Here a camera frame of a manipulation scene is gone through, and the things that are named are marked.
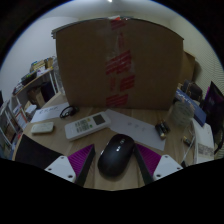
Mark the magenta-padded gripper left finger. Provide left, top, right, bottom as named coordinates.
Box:
left=44, top=143, right=97, bottom=188

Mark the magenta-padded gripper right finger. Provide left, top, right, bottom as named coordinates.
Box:
left=133, top=143, right=184, bottom=186

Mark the black computer mouse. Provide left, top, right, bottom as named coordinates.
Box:
left=97, top=133, right=136, bottom=178

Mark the black mouse pad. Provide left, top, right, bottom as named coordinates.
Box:
left=14, top=133, right=63, bottom=170

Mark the black cylindrical battery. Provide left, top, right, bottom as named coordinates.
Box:
left=161, top=120, right=172, bottom=134
left=154, top=123, right=167, bottom=140

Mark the plain white paper sheet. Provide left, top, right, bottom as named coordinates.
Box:
left=105, top=109, right=167, bottom=152

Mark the white remote with display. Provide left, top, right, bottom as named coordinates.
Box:
left=64, top=111, right=112, bottom=141

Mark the small white remote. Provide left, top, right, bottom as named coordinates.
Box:
left=30, top=121, right=55, bottom=135

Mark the translucent round container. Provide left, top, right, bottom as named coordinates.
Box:
left=171, top=100, right=195, bottom=128

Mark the white book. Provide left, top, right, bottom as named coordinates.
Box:
left=192, top=119, right=215, bottom=165

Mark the blue flat box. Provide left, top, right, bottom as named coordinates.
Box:
left=174, top=88, right=208, bottom=127

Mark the white shelf unit with books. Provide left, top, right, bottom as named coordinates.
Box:
left=0, top=95, right=38, bottom=159

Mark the clear plastic jar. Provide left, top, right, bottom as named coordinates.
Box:
left=51, top=58, right=66, bottom=95

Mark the black monitor purple screen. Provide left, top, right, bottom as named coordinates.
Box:
left=202, top=81, right=224, bottom=135

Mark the white cluttered desk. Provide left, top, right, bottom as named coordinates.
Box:
left=12, top=56, right=57, bottom=101

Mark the large cardboard box red tape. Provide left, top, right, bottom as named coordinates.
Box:
left=51, top=17, right=185, bottom=111

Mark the small brown cardboard box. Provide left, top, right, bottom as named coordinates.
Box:
left=181, top=50, right=197, bottom=85

